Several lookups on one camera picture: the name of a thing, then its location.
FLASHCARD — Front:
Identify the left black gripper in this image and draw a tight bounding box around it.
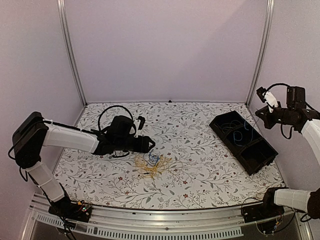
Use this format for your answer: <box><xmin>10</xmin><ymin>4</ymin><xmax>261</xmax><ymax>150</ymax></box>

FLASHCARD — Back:
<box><xmin>115</xmin><ymin>135</ymin><xmax>156</xmax><ymax>154</ymax></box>

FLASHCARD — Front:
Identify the yellow cable bundle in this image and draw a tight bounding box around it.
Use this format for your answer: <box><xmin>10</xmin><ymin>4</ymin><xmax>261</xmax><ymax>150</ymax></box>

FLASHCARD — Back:
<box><xmin>133</xmin><ymin>152</ymin><xmax>186</xmax><ymax>180</ymax></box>

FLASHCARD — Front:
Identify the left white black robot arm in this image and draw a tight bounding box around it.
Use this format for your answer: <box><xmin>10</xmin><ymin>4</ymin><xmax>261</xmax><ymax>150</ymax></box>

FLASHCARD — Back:
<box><xmin>8</xmin><ymin>111</ymin><xmax>156</xmax><ymax>217</ymax></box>

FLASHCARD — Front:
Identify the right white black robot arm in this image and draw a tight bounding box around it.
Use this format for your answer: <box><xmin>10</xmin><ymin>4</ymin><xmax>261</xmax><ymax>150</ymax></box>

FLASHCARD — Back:
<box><xmin>255</xmin><ymin>83</ymin><xmax>320</xmax><ymax>220</ymax></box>

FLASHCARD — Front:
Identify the black three-compartment tray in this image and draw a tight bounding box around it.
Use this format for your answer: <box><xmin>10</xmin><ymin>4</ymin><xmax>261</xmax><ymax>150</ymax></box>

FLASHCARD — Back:
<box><xmin>209</xmin><ymin>110</ymin><xmax>278</xmax><ymax>176</ymax></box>

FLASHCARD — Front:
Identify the floral patterned table mat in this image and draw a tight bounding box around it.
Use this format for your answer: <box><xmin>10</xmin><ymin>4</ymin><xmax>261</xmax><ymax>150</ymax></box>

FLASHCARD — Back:
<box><xmin>54</xmin><ymin>102</ymin><xmax>284</xmax><ymax>210</ymax></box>

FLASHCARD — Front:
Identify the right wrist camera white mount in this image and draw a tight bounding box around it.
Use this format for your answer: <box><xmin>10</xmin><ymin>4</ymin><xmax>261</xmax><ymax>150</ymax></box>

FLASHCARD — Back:
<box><xmin>256</xmin><ymin>87</ymin><xmax>279</xmax><ymax>113</ymax></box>

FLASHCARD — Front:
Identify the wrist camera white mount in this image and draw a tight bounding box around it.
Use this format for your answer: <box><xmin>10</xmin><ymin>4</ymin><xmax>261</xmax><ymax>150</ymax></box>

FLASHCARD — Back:
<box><xmin>256</xmin><ymin>87</ymin><xmax>279</xmax><ymax>113</ymax></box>
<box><xmin>133</xmin><ymin>116</ymin><xmax>146</xmax><ymax>138</ymax></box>

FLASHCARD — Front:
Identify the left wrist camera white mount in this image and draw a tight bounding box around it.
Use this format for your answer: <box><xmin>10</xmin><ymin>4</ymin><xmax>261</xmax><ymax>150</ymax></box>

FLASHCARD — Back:
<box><xmin>133</xmin><ymin>116</ymin><xmax>146</xmax><ymax>138</ymax></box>

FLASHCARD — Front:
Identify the right arm black sleeved cable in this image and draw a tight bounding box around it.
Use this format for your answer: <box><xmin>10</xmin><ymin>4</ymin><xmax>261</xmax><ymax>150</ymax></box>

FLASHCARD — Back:
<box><xmin>266</xmin><ymin>82</ymin><xmax>291</xmax><ymax>92</ymax></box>

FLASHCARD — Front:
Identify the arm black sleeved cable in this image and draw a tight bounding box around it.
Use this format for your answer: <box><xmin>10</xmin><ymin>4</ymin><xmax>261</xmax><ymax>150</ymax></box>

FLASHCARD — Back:
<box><xmin>266</xmin><ymin>82</ymin><xmax>291</xmax><ymax>92</ymax></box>
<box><xmin>97</xmin><ymin>104</ymin><xmax>135</xmax><ymax>131</ymax></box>

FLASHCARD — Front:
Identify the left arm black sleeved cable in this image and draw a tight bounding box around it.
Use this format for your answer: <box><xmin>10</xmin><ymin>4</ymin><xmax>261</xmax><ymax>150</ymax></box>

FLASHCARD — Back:
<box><xmin>97</xmin><ymin>104</ymin><xmax>135</xmax><ymax>131</ymax></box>

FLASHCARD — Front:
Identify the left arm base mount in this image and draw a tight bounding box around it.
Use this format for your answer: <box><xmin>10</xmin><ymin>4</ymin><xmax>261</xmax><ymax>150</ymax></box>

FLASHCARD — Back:
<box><xmin>48</xmin><ymin>196</ymin><xmax>92</xmax><ymax>223</ymax></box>

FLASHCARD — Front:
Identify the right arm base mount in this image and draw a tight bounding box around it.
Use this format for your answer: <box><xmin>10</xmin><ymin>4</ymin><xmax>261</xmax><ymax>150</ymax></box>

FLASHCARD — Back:
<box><xmin>240</xmin><ymin>197</ymin><xmax>285</xmax><ymax>235</ymax></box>

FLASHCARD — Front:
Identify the right aluminium frame post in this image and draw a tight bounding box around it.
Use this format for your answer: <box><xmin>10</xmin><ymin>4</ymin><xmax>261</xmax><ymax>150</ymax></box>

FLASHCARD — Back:
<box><xmin>245</xmin><ymin>0</ymin><xmax>275</xmax><ymax>108</ymax></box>

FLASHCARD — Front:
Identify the aluminium frame post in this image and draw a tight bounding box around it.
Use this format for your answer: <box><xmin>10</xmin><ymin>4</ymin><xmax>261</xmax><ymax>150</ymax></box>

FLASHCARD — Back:
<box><xmin>56</xmin><ymin>0</ymin><xmax>88</xmax><ymax>107</ymax></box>
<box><xmin>245</xmin><ymin>0</ymin><xmax>275</xmax><ymax>108</ymax></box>

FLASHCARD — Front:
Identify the aluminium front rail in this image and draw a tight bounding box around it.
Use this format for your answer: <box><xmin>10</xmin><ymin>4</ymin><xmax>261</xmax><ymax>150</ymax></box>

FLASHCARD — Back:
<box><xmin>21</xmin><ymin>194</ymin><xmax>316</xmax><ymax>240</ymax></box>

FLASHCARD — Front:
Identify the left aluminium frame post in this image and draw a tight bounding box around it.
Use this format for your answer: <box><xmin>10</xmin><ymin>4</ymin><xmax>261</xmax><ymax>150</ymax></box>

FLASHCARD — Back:
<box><xmin>56</xmin><ymin>0</ymin><xmax>88</xmax><ymax>107</ymax></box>

